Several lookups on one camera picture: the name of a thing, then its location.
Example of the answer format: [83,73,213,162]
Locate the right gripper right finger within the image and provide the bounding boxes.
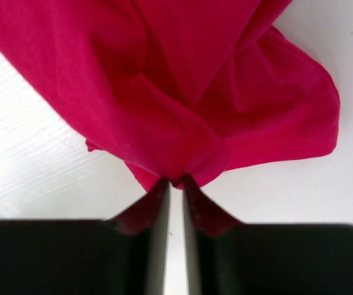
[182,175,353,294]

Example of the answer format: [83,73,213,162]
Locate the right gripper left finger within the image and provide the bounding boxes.
[0,179,170,294]

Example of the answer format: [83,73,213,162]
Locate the red t shirt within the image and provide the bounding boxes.
[0,1,340,189]

